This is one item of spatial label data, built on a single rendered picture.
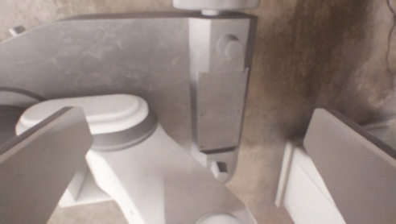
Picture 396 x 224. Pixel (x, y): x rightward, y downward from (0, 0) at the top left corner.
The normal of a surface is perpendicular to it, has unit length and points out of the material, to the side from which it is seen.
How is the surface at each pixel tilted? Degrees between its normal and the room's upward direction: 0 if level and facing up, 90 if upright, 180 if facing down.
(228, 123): 0
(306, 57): 0
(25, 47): 0
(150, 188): 90
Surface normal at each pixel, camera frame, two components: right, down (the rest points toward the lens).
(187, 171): 0.00, -0.85
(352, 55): 0.18, 0.51
